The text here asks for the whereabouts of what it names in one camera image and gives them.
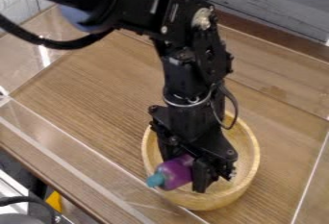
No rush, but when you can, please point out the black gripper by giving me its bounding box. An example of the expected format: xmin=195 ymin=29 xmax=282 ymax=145
xmin=148 ymin=101 xmax=238 ymax=193

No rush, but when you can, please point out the purple toy eggplant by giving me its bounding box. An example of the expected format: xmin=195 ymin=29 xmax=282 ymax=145
xmin=147 ymin=154 xmax=194 ymax=190

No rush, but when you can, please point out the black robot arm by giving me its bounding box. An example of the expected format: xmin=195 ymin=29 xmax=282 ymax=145
xmin=0 ymin=0 xmax=238 ymax=193

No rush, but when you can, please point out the brown wooden bowl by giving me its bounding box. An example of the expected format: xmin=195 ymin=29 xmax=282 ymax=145
xmin=142 ymin=118 xmax=259 ymax=211

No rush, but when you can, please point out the yellow and black equipment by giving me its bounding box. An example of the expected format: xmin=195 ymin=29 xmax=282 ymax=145
xmin=27 ymin=189 xmax=83 ymax=224

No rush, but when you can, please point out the clear acrylic tray wall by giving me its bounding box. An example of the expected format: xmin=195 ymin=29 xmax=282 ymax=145
xmin=0 ymin=93 xmax=209 ymax=224

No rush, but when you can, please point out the black cable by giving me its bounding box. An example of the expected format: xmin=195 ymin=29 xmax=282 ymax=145
xmin=0 ymin=196 xmax=56 ymax=224

